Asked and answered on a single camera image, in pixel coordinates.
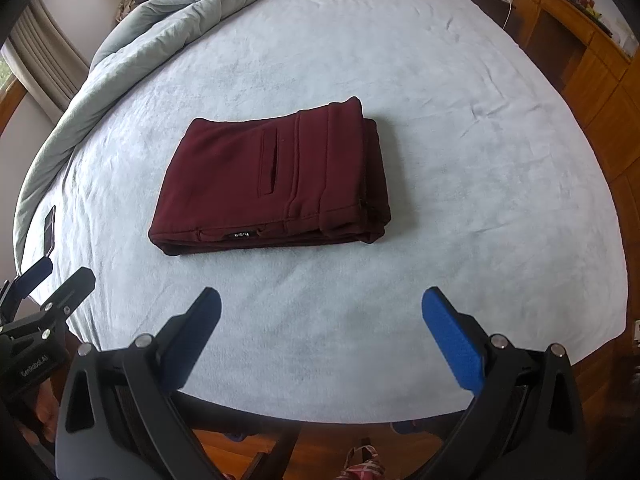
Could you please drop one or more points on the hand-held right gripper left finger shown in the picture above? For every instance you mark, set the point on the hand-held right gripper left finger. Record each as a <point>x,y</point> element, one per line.
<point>195,335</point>

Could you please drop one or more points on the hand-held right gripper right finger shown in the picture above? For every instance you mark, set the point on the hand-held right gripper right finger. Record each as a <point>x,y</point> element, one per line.
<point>452,340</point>

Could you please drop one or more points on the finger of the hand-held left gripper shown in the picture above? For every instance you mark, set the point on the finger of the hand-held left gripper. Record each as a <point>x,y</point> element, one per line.
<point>75,290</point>
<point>32,275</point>

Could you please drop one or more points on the maroon pants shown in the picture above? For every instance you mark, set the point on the maroon pants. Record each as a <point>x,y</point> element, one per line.
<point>225,185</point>

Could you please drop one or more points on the person's left hand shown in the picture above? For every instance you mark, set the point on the person's left hand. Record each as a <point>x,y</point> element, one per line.
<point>45,415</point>

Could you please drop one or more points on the black phone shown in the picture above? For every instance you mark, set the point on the black phone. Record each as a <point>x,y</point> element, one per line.
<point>49,227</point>

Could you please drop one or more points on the blue slipper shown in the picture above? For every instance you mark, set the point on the blue slipper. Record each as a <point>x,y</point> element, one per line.
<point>406,427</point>

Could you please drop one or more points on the plaid slipper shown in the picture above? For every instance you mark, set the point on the plaid slipper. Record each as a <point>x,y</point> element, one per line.
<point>362,465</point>

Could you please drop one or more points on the light blue fleece bed blanket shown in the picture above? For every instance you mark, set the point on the light blue fleece bed blanket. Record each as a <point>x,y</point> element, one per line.
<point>450,160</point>

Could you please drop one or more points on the beige curtain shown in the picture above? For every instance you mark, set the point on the beige curtain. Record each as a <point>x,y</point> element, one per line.
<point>47,55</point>

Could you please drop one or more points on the grey-green comforter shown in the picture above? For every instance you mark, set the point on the grey-green comforter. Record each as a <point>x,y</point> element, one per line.
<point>150,20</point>

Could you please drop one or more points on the wooden cabinet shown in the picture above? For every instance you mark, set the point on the wooden cabinet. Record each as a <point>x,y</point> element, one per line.
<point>590,85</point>

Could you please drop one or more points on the wooden window frame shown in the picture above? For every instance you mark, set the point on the wooden window frame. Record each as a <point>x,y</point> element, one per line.
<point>10,100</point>

